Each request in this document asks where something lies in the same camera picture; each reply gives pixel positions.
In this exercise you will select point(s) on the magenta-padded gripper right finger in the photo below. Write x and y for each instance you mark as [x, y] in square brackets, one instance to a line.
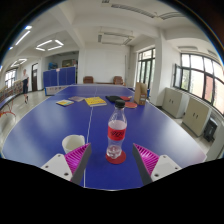
[148, 160]

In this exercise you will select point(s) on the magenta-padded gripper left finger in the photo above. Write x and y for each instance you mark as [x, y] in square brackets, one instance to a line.
[75, 159]

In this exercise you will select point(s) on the clear bottle with red label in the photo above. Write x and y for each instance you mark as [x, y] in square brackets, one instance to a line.
[116, 133]

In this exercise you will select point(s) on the white cup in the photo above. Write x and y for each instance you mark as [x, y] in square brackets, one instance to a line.
[71, 142]

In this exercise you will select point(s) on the small yellow and blue book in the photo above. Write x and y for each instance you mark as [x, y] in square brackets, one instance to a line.
[64, 102]

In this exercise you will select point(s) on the red table tennis paddle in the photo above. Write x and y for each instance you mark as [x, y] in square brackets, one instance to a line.
[125, 98]
[131, 105]

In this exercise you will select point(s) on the thin pinkish grey book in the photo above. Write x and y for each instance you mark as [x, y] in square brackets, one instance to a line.
[76, 98]

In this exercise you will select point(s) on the large yellow book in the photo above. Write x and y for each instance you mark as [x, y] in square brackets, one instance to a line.
[95, 101]

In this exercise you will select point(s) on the white two-door cabinet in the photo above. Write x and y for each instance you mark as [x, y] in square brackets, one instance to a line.
[173, 102]
[196, 116]

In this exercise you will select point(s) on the brown cardboard box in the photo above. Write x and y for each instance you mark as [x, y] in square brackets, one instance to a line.
[140, 94]

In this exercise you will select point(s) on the black floor unit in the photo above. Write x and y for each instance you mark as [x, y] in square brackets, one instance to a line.
[210, 129]

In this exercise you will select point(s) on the black table tennis paddle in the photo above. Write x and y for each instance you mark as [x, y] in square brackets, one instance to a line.
[113, 98]

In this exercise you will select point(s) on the blue partition panels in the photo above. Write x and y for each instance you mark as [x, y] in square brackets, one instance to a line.
[60, 76]

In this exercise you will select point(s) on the blue table tennis table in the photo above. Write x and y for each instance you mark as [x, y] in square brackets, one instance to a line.
[6, 103]

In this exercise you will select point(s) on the person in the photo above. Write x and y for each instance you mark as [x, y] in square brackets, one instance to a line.
[25, 85]

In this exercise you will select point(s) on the dark brown door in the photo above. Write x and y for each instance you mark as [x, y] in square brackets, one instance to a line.
[35, 77]

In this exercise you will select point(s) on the tall narrow window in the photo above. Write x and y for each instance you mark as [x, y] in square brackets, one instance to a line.
[146, 68]

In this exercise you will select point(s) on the large multi-pane window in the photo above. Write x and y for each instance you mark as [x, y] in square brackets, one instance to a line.
[200, 80]

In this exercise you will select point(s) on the ceiling strip lights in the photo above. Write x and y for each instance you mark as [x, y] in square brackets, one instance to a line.
[50, 44]

